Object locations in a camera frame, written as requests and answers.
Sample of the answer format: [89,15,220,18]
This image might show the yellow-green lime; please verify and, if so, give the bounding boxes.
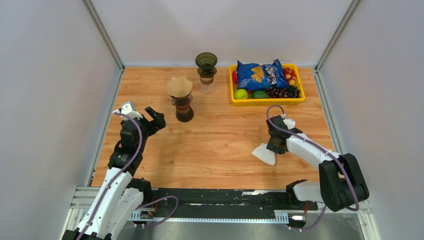
[234,88,249,100]

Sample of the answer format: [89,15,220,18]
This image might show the red-black coffee carafe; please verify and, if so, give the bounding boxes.
[171,94,194,123]

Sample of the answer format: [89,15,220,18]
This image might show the dark green lime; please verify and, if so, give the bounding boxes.
[251,90,269,99]

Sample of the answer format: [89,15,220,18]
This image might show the white paper sheet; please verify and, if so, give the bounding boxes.
[252,143,276,166]

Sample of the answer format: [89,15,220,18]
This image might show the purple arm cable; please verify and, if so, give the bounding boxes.
[75,112,179,240]
[265,104,361,232]

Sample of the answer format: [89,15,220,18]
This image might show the red-yellow small fruits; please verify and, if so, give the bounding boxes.
[283,67,298,86]

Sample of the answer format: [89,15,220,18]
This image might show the clear glass with brown sleeve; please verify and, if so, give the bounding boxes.
[200,77,216,95]

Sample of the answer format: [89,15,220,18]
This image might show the aluminium frame rail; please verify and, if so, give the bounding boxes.
[69,187,382,240]

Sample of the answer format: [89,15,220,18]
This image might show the brown paper coffee filter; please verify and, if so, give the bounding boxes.
[166,77,193,98]

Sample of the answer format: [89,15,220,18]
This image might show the dark purple grape bunch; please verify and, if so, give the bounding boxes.
[265,86,301,99]

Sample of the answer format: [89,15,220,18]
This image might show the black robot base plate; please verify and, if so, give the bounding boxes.
[119,187,319,221]

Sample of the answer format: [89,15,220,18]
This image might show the red fruit in bin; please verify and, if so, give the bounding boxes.
[231,70,238,85]

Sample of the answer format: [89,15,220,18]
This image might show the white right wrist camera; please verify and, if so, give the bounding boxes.
[283,118,296,130]

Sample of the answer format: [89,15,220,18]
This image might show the blue chips bag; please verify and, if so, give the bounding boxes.
[236,59,289,91]

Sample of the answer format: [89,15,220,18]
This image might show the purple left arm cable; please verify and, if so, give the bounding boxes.
[75,112,179,240]

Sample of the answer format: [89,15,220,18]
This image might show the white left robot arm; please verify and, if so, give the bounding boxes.
[62,103,166,240]

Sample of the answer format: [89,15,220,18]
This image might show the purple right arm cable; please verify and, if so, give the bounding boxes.
[265,104,361,232]

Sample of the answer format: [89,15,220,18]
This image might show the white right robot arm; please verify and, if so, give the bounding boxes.
[266,115,370,212]

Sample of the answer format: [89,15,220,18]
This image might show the yellow plastic bin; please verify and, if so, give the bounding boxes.
[228,63,306,106]

